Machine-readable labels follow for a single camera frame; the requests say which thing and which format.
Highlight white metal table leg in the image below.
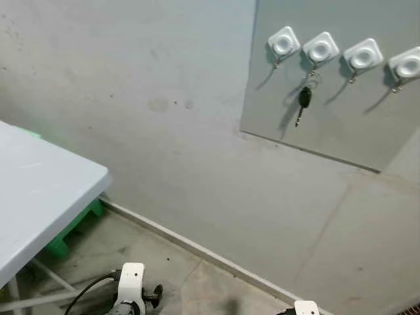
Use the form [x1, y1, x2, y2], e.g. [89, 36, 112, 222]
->
[0, 259, 119, 313]

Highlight white folding table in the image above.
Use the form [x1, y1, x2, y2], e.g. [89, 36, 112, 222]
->
[0, 120, 112, 289]

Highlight black head car key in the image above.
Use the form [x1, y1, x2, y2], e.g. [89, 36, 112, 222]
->
[295, 71, 324, 127]

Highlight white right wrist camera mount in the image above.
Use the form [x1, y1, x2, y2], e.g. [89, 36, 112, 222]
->
[294, 301, 320, 315]

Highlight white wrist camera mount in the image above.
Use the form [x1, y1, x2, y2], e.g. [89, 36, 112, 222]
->
[294, 301, 320, 315]
[117, 262, 146, 304]

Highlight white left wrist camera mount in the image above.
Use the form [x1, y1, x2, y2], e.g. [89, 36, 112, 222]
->
[117, 262, 146, 304]

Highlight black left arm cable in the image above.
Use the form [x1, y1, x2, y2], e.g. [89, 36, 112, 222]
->
[64, 272, 123, 315]

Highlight grey wall board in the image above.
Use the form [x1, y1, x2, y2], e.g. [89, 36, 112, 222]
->
[240, 0, 420, 173]

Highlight white square wall hook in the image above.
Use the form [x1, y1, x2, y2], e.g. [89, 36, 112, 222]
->
[267, 26, 302, 69]
[388, 47, 420, 94]
[303, 31, 341, 72]
[343, 38, 385, 84]

